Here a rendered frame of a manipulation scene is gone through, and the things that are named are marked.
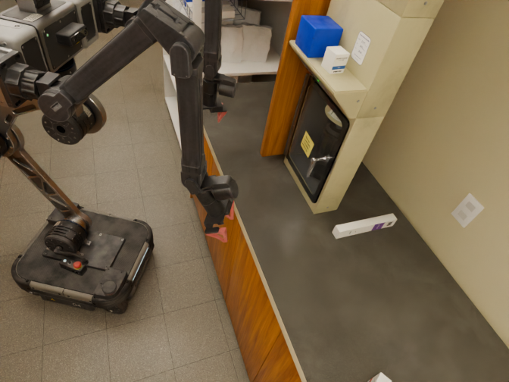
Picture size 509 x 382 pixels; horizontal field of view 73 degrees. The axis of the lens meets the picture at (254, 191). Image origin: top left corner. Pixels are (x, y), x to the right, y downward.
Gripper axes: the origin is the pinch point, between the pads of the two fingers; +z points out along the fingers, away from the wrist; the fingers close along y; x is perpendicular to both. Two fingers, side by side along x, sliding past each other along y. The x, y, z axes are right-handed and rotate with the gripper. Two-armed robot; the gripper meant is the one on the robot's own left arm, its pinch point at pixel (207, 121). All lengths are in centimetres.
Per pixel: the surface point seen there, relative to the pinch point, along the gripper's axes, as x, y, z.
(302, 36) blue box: -21, 22, -46
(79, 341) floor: -33, -72, 110
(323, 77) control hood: -39, 22, -41
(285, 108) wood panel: -9.4, 30.3, -10.6
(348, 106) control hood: -46, 28, -36
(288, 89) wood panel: -9.4, 29.0, -19.5
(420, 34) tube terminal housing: -46, 42, -58
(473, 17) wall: -33, 76, -57
